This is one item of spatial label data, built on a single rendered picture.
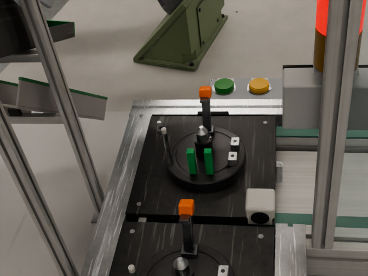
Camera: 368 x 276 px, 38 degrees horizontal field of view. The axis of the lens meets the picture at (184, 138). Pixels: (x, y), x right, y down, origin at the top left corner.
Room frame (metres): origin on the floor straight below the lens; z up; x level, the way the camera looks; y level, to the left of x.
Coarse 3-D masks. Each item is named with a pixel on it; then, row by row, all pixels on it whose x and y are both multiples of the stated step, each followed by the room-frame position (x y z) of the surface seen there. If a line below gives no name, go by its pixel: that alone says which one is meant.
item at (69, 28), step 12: (0, 0) 0.65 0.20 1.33; (12, 0) 0.67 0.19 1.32; (0, 12) 0.64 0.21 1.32; (12, 12) 0.66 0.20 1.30; (0, 24) 0.63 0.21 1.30; (12, 24) 0.65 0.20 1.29; (24, 24) 0.67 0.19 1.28; (48, 24) 0.79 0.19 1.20; (60, 24) 0.79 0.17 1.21; (72, 24) 0.77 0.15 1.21; (0, 36) 0.62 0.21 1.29; (12, 36) 0.64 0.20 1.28; (24, 36) 0.66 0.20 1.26; (60, 36) 0.74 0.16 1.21; (72, 36) 0.76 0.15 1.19; (0, 48) 0.62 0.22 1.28; (12, 48) 0.64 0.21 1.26; (24, 48) 0.66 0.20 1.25
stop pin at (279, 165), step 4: (276, 164) 0.63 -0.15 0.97; (280, 164) 0.63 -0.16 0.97; (276, 168) 0.62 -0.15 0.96; (280, 168) 0.62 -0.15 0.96; (276, 172) 0.62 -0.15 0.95; (280, 172) 0.62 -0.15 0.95; (276, 176) 0.62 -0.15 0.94; (280, 176) 0.62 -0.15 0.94; (276, 180) 0.62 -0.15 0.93; (280, 180) 0.62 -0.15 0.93
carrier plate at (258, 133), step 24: (168, 120) 0.78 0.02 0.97; (192, 120) 0.77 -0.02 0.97; (216, 120) 0.76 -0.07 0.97; (240, 120) 0.75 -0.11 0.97; (264, 120) 0.74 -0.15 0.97; (144, 144) 0.72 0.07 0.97; (264, 144) 0.68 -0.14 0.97; (144, 168) 0.66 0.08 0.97; (264, 168) 0.62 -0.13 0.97; (144, 192) 0.61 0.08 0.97; (168, 192) 0.60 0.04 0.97; (192, 192) 0.59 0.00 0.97; (216, 192) 0.58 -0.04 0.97; (240, 192) 0.57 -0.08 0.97; (144, 216) 0.56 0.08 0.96; (168, 216) 0.55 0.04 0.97; (216, 216) 0.53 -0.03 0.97; (240, 216) 0.53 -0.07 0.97
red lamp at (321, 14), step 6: (318, 0) 0.50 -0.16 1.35; (324, 0) 0.49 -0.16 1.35; (318, 6) 0.50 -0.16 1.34; (324, 6) 0.49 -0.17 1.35; (318, 12) 0.49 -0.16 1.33; (324, 12) 0.48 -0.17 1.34; (318, 18) 0.49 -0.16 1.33; (324, 18) 0.48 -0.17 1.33; (318, 24) 0.49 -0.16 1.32; (324, 24) 0.48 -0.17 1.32; (318, 30) 0.49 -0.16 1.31; (324, 30) 0.48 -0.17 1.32
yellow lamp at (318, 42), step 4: (316, 28) 0.50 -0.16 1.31; (316, 32) 0.50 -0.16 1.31; (316, 36) 0.50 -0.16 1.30; (320, 36) 0.49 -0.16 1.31; (324, 36) 0.48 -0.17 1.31; (316, 40) 0.50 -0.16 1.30; (320, 40) 0.49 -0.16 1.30; (324, 40) 0.48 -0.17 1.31; (316, 44) 0.50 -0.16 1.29; (320, 44) 0.49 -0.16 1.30; (324, 44) 0.48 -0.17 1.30; (316, 48) 0.49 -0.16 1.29; (320, 48) 0.49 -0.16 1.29; (324, 48) 0.48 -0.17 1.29; (316, 52) 0.49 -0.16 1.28; (320, 52) 0.49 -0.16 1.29; (324, 52) 0.48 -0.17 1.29; (316, 56) 0.49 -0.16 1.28; (320, 56) 0.49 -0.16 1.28; (316, 60) 0.49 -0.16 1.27; (320, 60) 0.49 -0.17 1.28; (316, 64) 0.49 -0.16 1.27; (320, 64) 0.48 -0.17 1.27; (320, 68) 0.48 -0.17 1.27
